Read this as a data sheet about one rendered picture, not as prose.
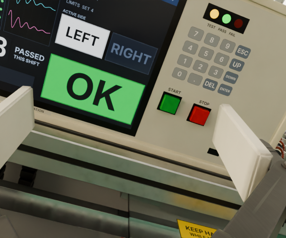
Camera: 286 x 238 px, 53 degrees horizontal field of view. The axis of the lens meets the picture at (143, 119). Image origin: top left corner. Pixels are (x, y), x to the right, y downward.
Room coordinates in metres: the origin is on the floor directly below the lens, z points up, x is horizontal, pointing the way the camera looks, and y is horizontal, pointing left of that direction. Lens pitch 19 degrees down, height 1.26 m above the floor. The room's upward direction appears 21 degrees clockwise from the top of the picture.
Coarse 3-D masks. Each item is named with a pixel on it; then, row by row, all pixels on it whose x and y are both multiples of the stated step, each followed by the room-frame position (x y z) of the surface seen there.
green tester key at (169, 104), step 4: (164, 96) 0.31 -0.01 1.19; (168, 96) 0.31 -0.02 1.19; (172, 96) 0.32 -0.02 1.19; (164, 100) 0.31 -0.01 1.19; (168, 100) 0.31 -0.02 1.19; (172, 100) 0.31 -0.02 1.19; (176, 100) 0.31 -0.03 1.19; (164, 104) 0.31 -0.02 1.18; (168, 104) 0.31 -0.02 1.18; (172, 104) 0.31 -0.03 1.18; (176, 104) 0.31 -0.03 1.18; (160, 108) 0.31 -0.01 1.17; (164, 108) 0.31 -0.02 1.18; (168, 108) 0.31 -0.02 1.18; (172, 108) 0.31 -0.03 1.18; (176, 108) 0.31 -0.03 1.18; (172, 112) 0.31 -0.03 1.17
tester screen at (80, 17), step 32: (0, 0) 0.28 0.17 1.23; (32, 0) 0.29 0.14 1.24; (64, 0) 0.29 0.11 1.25; (96, 0) 0.30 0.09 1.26; (128, 0) 0.30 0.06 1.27; (160, 0) 0.31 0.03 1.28; (0, 32) 0.28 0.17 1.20; (32, 32) 0.29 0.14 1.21; (128, 32) 0.31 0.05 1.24; (160, 32) 0.31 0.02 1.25; (0, 64) 0.28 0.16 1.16; (32, 64) 0.29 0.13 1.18; (96, 64) 0.30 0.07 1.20; (128, 128) 0.31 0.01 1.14
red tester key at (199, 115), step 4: (196, 108) 0.32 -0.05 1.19; (200, 108) 0.32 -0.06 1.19; (192, 112) 0.32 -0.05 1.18; (196, 112) 0.32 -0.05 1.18; (200, 112) 0.32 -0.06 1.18; (204, 112) 0.32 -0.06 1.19; (208, 112) 0.32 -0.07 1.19; (192, 116) 0.32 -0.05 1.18; (196, 116) 0.32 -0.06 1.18; (200, 116) 0.32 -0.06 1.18; (204, 116) 0.32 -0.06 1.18; (192, 120) 0.32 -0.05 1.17; (196, 120) 0.32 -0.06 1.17; (200, 120) 0.32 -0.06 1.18; (204, 120) 0.32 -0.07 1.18; (200, 124) 0.32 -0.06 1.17
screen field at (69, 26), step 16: (64, 16) 0.29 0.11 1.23; (64, 32) 0.29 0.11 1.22; (80, 32) 0.30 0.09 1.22; (96, 32) 0.30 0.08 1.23; (112, 32) 0.30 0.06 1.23; (80, 48) 0.30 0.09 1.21; (96, 48) 0.30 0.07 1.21; (112, 48) 0.30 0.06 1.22; (128, 48) 0.31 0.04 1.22; (144, 48) 0.31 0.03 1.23; (128, 64) 0.31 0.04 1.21; (144, 64) 0.31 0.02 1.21
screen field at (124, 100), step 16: (64, 64) 0.30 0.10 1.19; (80, 64) 0.30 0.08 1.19; (48, 80) 0.29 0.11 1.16; (64, 80) 0.30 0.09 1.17; (80, 80) 0.30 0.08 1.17; (96, 80) 0.30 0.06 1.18; (112, 80) 0.31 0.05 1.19; (128, 80) 0.31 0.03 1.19; (48, 96) 0.29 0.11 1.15; (64, 96) 0.30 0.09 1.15; (80, 96) 0.30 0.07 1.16; (96, 96) 0.30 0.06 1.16; (112, 96) 0.31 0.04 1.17; (128, 96) 0.31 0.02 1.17; (96, 112) 0.30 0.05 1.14; (112, 112) 0.31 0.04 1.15; (128, 112) 0.31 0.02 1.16
